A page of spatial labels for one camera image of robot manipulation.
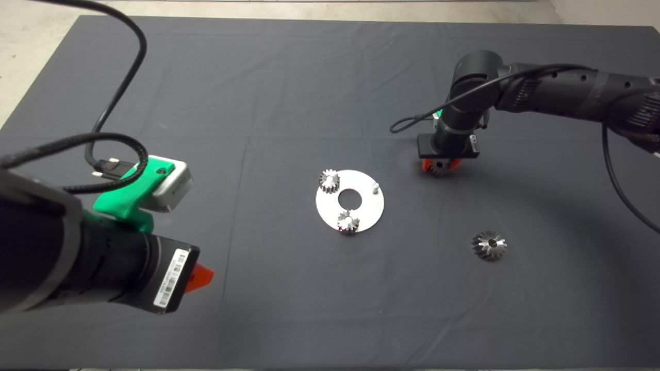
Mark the green left camera mount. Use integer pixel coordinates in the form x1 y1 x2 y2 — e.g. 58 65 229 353
93 155 174 232

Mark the dark table cloth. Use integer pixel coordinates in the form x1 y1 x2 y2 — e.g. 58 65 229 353
0 14 660 369

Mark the thick braided black cable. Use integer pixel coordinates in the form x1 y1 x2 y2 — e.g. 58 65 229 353
601 82 660 145
0 132 149 195

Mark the thick braided black right cable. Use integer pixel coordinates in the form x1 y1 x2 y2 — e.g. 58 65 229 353
601 82 660 145

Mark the larger steel gear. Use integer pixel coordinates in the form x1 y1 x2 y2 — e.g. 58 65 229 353
471 230 508 262

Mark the round metal plate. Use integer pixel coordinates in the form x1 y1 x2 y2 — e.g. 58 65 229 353
315 170 385 233

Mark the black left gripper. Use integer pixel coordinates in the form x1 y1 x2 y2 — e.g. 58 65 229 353
133 233 214 315

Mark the thick braided black left cable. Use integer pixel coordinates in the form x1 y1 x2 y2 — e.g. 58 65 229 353
0 132 149 195

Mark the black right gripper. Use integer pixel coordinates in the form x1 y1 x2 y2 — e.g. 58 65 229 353
417 133 481 174

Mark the thin black left camera cable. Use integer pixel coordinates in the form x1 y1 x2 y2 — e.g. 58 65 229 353
39 0 147 178

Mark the silver left camera box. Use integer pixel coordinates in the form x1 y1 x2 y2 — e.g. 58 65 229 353
150 160 193 212

